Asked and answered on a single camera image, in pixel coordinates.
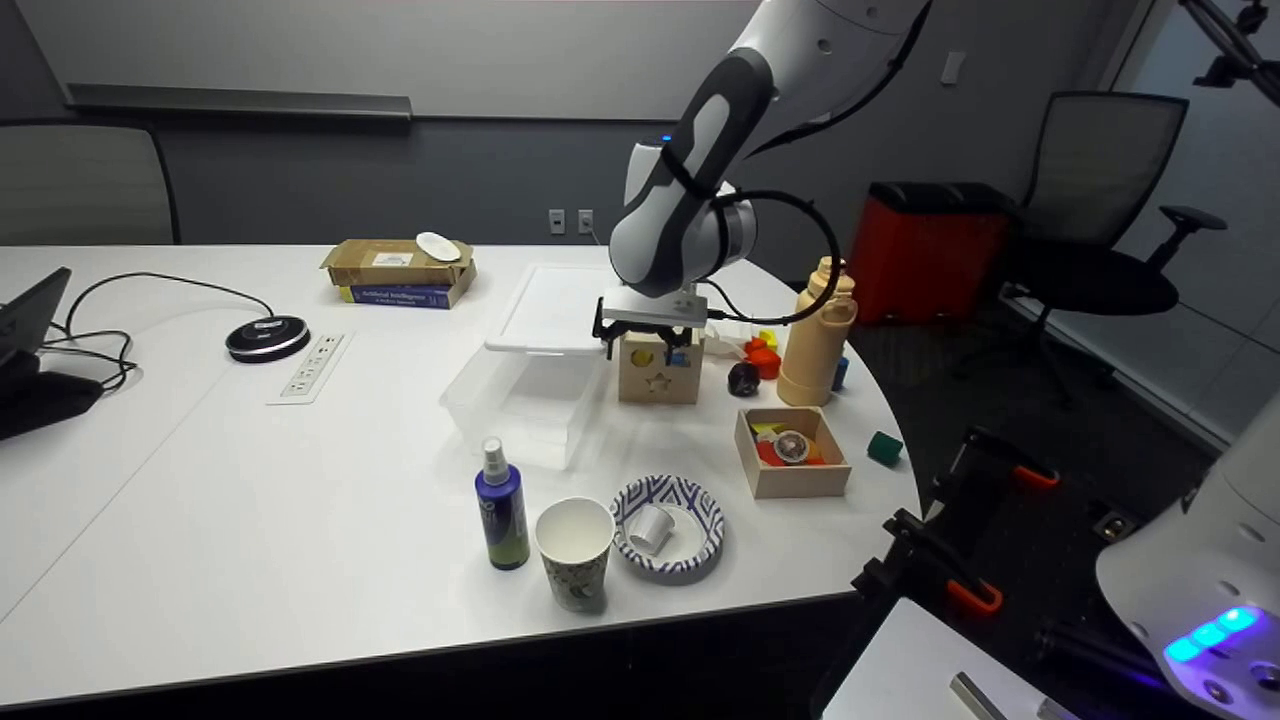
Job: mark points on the small black round object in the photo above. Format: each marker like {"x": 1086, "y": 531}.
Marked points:
{"x": 742, "y": 381}

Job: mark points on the wall whiteboard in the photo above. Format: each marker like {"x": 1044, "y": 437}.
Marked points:
{"x": 386, "y": 45}

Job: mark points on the red toy piece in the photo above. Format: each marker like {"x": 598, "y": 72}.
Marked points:
{"x": 768, "y": 453}

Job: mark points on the short green wooden block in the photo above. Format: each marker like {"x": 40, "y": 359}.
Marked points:
{"x": 886, "y": 448}

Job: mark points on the red bin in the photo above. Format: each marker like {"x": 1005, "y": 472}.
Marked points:
{"x": 925, "y": 263}

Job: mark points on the red wooden block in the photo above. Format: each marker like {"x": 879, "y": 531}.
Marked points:
{"x": 764, "y": 361}

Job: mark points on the black mesh office chair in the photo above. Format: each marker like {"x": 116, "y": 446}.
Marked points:
{"x": 1101, "y": 185}

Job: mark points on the white power strip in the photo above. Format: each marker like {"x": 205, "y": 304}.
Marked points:
{"x": 307, "y": 370}

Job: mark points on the white sheet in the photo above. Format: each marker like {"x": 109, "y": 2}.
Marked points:
{"x": 893, "y": 664}

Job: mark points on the toy donut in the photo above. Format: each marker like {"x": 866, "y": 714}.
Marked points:
{"x": 795, "y": 446}

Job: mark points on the blue capped spray bottle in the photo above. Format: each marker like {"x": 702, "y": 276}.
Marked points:
{"x": 500, "y": 515}

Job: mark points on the blue patterned paper plate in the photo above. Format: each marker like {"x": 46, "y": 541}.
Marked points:
{"x": 702, "y": 535}

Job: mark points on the black orange clamp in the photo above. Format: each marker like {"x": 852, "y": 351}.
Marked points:
{"x": 952, "y": 580}
{"x": 1022, "y": 472}

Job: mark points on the wall light switch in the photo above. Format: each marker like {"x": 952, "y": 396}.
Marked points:
{"x": 948, "y": 68}

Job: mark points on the clear plastic lidded box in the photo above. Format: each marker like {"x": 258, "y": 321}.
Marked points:
{"x": 533, "y": 385}

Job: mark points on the tan insulated water bottle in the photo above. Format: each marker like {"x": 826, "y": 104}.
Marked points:
{"x": 812, "y": 341}

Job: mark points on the flat cardboard box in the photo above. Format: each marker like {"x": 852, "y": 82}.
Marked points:
{"x": 382, "y": 267}

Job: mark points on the white oval object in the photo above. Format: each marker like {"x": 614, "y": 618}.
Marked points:
{"x": 437, "y": 246}

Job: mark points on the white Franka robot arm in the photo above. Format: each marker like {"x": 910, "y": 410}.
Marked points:
{"x": 693, "y": 173}

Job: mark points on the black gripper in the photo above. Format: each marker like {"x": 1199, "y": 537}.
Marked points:
{"x": 652, "y": 318}

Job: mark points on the wooden toy tray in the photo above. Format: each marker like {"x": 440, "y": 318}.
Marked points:
{"x": 744, "y": 460}

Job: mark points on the beige conference chair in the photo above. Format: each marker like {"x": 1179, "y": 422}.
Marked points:
{"x": 83, "y": 181}

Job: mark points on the small grey bar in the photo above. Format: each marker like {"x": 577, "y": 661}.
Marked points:
{"x": 979, "y": 699}

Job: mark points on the wrist mounted camera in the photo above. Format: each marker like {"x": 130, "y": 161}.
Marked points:
{"x": 652, "y": 301}

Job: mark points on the printed white paper cup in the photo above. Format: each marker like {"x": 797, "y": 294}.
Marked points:
{"x": 575, "y": 555}

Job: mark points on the small white cup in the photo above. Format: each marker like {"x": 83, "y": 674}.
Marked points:
{"x": 649, "y": 531}

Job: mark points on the wall power outlets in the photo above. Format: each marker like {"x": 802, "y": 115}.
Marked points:
{"x": 568, "y": 216}

